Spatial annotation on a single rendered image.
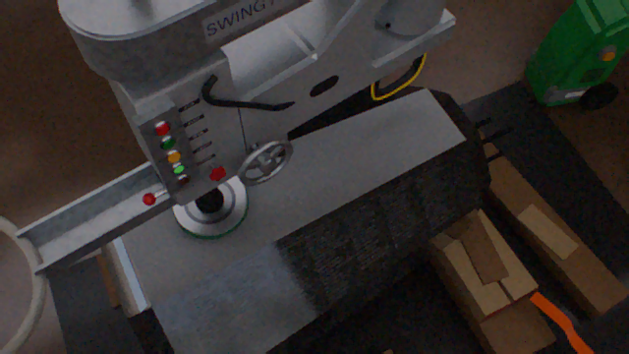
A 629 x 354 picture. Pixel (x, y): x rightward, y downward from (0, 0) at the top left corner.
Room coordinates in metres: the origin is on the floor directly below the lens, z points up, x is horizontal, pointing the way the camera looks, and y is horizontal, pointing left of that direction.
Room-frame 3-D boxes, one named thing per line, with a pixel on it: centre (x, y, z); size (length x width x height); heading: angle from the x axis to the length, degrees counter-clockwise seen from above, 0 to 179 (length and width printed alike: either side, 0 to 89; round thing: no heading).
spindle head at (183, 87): (0.80, 0.21, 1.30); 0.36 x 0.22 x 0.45; 123
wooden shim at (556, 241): (0.96, -0.99, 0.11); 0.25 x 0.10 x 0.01; 38
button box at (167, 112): (0.63, 0.28, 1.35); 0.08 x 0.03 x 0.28; 123
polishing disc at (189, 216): (0.76, 0.28, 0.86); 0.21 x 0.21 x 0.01
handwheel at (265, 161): (0.73, 0.11, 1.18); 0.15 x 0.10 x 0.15; 123
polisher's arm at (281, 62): (0.96, -0.05, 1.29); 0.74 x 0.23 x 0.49; 123
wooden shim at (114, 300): (0.84, 0.81, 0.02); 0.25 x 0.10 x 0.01; 24
